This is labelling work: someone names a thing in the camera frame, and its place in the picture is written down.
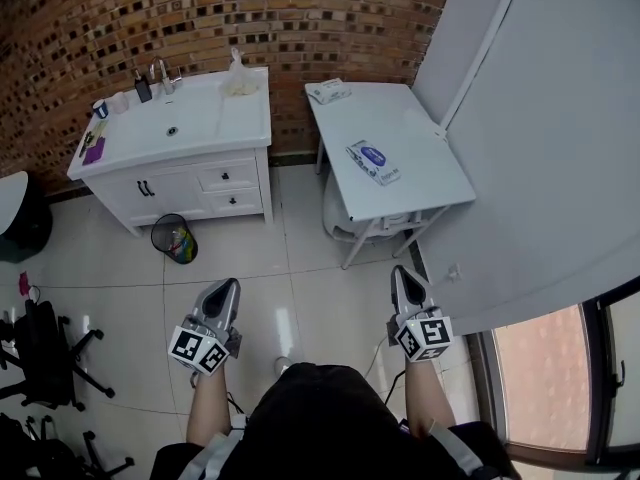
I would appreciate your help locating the white wall socket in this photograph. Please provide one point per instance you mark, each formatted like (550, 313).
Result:
(453, 273)

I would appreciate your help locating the black office chair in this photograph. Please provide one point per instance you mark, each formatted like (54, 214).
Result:
(45, 348)
(45, 453)

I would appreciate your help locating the person's right forearm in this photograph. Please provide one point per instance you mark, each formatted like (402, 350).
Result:
(427, 398)

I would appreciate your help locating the white folding table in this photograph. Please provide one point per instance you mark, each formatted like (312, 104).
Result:
(400, 118)

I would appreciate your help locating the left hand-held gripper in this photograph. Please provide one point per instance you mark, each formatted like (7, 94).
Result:
(190, 345)

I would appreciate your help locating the white vanity sink cabinet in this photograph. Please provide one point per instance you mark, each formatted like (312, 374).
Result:
(200, 118)

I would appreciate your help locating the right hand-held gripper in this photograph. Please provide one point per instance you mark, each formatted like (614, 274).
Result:
(430, 335)

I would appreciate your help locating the pink floor scrap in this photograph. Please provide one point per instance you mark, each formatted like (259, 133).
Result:
(24, 283)

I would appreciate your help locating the blue cup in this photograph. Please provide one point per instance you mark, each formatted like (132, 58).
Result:
(101, 109)

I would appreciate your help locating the white plastic bag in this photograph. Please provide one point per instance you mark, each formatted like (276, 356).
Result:
(240, 80)

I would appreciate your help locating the person's left forearm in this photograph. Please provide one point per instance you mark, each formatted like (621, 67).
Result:
(210, 408)

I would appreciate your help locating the black soap dispenser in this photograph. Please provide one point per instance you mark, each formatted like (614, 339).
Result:
(143, 90)

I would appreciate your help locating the purple cloth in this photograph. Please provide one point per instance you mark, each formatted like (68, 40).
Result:
(95, 152)

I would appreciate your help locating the dark-framed window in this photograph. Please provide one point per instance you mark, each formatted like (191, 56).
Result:
(592, 348)

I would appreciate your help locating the white wipe pack green print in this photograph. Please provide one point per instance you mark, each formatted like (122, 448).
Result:
(327, 90)

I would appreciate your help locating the chrome sink faucet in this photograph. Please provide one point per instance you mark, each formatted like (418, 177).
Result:
(162, 75)

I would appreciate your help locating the white cup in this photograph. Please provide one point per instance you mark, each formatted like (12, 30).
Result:
(120, 103)

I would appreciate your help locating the white wall pipe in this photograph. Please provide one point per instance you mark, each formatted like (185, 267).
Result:
(482, 53)

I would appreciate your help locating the white seat black base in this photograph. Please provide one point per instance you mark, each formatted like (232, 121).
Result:
(25, 228)

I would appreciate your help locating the person's black-clothed torso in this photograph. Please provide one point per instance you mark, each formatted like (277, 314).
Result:
(320, 418)

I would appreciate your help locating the blue label wet wipes pack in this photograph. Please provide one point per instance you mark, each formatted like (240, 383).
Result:
(374, 160)

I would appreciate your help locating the person's white shoe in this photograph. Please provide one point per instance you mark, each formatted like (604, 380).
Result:
(282, 365)

